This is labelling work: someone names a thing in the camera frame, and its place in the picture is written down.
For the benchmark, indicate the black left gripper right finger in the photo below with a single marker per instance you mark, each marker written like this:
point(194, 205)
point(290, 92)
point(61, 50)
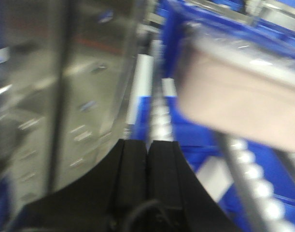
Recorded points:
point(172, 183)

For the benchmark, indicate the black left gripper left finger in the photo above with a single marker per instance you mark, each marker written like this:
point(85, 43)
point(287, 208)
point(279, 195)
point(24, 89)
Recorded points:
point(130, 189)

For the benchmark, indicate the metal roller rail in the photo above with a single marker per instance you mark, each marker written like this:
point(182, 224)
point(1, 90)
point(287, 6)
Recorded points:
point(264, 212)

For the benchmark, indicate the blue bin on shelf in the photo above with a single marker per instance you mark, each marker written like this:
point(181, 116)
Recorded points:
point(158, 117)

